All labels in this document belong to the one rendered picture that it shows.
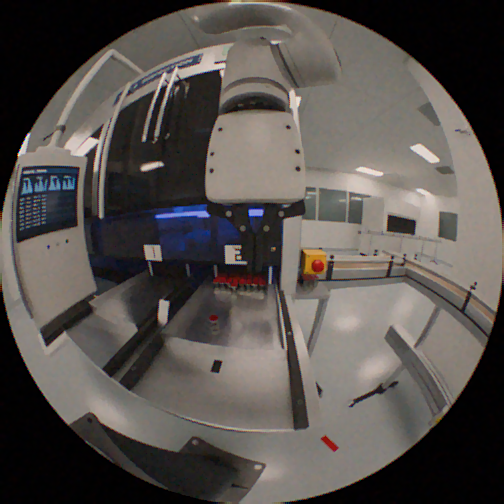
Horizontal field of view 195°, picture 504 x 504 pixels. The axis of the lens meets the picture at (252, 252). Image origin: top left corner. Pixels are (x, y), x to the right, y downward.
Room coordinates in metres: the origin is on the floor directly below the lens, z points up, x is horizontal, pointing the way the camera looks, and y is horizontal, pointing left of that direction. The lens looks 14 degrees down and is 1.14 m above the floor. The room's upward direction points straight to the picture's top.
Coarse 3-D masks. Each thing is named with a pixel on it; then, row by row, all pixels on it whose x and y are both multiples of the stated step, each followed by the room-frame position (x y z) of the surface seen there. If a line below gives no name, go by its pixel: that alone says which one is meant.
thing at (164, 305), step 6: (162, 300) 0.29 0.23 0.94; (162, 306) 0.28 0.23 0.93; (168, 306) 0.28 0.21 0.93; (162, 312) 0.27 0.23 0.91; (162, 318) 0.26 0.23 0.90; (162, 324) 0.25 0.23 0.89; (156, 330) 0.23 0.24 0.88; (150, 336) 0.21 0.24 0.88; (144, 342) 0.18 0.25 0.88; (138, 348) 0.16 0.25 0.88; (144, 348) 0.17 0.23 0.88
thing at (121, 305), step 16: (144, 272) 0.53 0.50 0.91; (112, 288) 0.34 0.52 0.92; (128, 288) 0.41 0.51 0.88; (144, 288) 0.43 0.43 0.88; (160, 288) 0.45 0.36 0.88; (176, 288) 0.41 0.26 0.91; (96, 304) 0.25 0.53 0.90; (112, 304) 0.29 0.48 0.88; (128, 304) 0.31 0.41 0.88; (144, 304) 0.33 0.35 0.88; (112, 320) 0.21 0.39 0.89; (128, 320) 0.24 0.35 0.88; (144, 320) 0.24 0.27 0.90
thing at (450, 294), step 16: (400, 256) 0.58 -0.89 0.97; (416, 256) 0.51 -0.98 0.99; (416, 272) 0.41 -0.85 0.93; (432, 272) 0.32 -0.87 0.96; (416, 288) 0.38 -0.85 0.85; (432, 288) 0.28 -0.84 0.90; (448, 288) 0.18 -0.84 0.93; (464, 288) 0.09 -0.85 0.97; (448, 304) 0.15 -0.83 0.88; (464, 304) 0.06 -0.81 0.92; (480, 304) -0.04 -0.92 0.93; (464, 320) 0.02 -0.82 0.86; (480, 320) -0.08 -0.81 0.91; (480, 336) -0.12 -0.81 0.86
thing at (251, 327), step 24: (192, 312) 0.32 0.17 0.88; (216, 312) 0.33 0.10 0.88; (240, 312) 0.34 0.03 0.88; (264, 312) 0.34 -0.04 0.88; (168, 336) 0.19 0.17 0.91; (192, 336) 0.23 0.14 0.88; (216, 336) 0.24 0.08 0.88; (240, 336) 0.24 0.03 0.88; (264, 336) 0.24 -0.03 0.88; (264, 360) 0.18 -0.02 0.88
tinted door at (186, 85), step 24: (216, 72) 0.46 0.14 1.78; (192, 96) 0.47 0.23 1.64; (216, 96) 0.46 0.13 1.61; (168, 120) 0.48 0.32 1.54; (192, 120) 0.47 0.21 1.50; (216, 120) 0.46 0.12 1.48; (168, 144) 0.48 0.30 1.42; (192, 144) 0.47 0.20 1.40; (168, 168) 0.47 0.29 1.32; (192, 168) 0.47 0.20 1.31; (168, 192) 0.47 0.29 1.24; (192, 192) 0.47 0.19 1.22
